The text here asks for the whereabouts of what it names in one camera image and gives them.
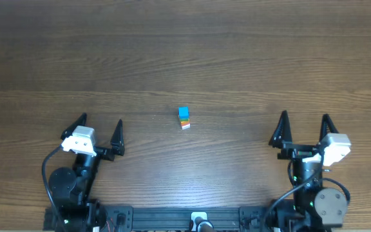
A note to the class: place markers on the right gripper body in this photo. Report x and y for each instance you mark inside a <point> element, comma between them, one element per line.
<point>296,151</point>

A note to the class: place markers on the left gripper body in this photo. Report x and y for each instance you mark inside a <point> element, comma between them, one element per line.
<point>105,153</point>

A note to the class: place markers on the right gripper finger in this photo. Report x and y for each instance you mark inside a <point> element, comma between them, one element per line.
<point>282,135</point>
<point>327,127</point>

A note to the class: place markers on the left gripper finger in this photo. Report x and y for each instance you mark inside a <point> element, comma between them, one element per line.
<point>74,125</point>
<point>118,141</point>

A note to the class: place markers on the orange cube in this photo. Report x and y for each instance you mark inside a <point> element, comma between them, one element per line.
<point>185,121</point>

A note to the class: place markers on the green cube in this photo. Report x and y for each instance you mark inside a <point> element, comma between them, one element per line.
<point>185,119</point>

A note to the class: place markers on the blue cube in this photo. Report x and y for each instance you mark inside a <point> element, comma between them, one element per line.
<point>183,112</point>

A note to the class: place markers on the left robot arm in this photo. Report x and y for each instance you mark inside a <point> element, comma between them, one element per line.
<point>66,187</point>

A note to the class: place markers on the white cube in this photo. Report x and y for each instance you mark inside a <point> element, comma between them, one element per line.
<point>186,127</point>

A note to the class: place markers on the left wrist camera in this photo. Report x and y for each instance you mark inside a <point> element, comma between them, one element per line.
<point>79,141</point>

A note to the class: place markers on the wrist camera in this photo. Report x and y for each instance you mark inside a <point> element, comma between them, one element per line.
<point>335,146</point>
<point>79,141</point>

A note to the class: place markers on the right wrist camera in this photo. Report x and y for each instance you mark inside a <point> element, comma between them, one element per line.
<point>335,146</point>

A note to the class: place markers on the mounting rail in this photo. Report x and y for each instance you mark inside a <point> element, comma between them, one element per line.
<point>163,219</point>

